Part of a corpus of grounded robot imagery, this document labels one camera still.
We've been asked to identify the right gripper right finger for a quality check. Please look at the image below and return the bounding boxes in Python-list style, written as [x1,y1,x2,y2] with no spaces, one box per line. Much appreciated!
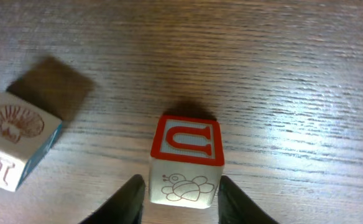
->
[218,175,278,224]

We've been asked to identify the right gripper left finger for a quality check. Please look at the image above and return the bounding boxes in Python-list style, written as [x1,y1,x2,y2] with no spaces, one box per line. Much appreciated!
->
[80,174,145,224]

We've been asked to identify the wooden block red U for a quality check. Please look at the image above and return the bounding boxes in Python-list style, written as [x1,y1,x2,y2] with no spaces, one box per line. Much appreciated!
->
[149,115,225,209]

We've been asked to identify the wooden block shell drawing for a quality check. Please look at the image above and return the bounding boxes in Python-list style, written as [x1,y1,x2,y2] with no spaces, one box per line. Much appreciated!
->
[0,92,62,192]

